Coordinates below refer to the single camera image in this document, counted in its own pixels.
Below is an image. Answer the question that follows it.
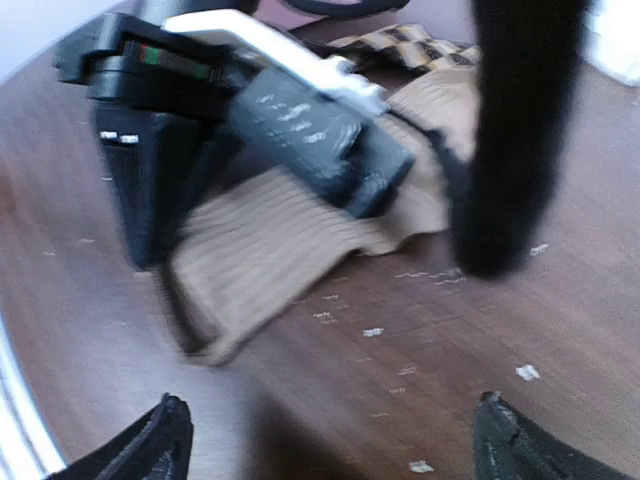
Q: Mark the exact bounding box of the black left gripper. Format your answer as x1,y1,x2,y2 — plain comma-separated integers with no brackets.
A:
53,13,243,270

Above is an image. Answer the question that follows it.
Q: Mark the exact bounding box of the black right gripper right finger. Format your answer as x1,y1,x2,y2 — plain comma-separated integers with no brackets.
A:
472,391,628,480

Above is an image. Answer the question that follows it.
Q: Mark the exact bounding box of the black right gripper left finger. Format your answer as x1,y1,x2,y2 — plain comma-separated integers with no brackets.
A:
48,393,194,480

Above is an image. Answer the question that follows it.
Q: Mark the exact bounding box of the tan ribbed sock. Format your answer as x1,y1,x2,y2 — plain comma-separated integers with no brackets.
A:
162,64,484,366

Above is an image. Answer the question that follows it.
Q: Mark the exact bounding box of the brown argyle patterned sock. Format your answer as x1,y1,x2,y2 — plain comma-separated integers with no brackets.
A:
327,24,481,76

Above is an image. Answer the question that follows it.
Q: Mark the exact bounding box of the aluminium front rail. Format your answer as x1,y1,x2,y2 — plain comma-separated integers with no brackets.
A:
1,319,67,479

